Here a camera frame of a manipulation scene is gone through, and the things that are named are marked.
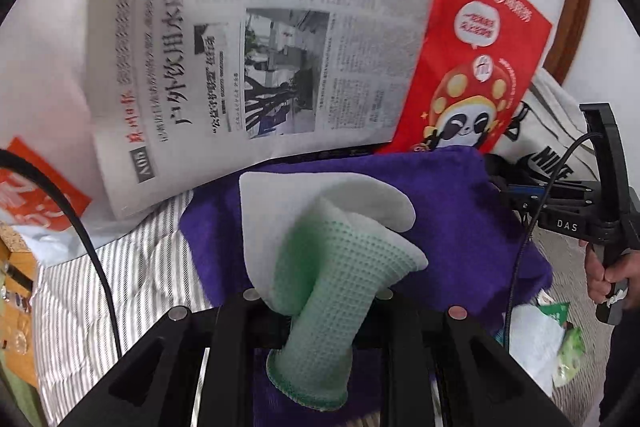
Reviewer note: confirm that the green and white knit glove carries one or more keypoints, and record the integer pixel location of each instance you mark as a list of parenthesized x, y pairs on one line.
[(340, 267)]

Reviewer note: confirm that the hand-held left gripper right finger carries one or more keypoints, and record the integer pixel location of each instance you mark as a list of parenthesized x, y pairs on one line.
[(400, 322)]

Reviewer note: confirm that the striped bed sheet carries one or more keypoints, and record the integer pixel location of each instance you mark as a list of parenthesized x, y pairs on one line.
[(75, 307)]

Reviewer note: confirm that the wooden side furniture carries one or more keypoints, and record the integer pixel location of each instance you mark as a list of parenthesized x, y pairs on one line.
[(15, 267)]

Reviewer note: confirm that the small green packet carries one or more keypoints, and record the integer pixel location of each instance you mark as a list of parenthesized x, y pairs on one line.
[(555, 309)]

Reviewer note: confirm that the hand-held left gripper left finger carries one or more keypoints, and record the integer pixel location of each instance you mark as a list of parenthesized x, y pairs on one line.
[(235, 324)]

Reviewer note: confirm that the person's dark pants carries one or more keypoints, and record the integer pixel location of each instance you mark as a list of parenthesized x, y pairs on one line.
[(620, 377)]

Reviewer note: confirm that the white sports bag black logo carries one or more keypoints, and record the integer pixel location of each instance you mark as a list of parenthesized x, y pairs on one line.
[(545, 127)]

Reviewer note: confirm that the white plastic bag orange logo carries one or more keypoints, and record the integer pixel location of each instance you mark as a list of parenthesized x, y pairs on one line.
[(30, 197)]

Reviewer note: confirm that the purple towel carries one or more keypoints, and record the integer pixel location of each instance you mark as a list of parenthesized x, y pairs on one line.
[(450, 227)]

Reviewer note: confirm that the red panda print paper bag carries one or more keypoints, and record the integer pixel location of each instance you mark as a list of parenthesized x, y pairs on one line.
[(465, 57)]

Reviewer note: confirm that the person's right hand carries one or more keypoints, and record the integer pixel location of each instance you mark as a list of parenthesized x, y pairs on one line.
[(596, 279)]

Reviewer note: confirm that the newspaper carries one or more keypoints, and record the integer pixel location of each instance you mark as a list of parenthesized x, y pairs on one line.
[(200, 57)]

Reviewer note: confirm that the green wet wipes pack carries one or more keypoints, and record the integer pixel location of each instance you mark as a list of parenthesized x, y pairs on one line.
[(570, 357)]

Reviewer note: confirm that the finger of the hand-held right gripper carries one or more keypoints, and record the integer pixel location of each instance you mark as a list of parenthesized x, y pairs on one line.
[(522, 206), (530, 189)]

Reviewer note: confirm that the green cloth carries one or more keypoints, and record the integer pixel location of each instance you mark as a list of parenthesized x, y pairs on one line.
[(22, 399)]

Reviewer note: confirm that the brown wooden frame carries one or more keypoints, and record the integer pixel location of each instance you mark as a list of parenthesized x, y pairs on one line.
[(575, 17)]

